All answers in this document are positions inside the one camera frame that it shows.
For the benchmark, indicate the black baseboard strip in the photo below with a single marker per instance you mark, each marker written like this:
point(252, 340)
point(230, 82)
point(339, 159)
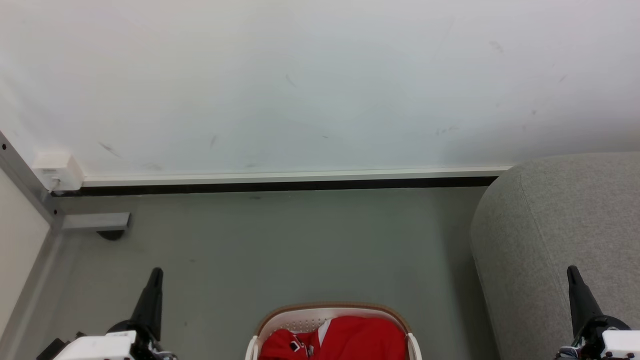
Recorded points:
point(280, 185)

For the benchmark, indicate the red and white garment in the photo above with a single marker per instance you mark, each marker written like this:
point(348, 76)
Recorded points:
point(345, 339)

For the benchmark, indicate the grey metal foot bracket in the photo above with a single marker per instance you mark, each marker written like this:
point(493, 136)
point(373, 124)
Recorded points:
point(95, 221)

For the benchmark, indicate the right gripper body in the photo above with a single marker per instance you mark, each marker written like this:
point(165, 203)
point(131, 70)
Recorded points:
point(617, 342)

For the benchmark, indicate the grey fabric sofa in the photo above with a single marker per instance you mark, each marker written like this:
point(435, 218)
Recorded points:
point(550, 240)

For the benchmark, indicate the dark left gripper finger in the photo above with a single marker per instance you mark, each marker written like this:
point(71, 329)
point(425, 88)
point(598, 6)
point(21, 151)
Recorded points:
point(151, 305)

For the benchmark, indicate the white junction box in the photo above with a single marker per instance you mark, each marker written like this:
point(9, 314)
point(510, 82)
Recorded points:
point(57, 169)

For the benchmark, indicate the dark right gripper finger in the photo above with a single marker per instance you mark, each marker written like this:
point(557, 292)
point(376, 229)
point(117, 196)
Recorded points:
point(581, 302)

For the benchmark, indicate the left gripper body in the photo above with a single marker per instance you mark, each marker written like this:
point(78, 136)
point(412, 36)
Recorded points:
point(97, 346)

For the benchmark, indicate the black round levelling foot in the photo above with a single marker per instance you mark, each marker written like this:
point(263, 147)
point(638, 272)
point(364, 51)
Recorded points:
point(111, 234)

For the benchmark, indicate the white laundry basket brown rim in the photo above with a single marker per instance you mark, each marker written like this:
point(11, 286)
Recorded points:
point(300, 322)

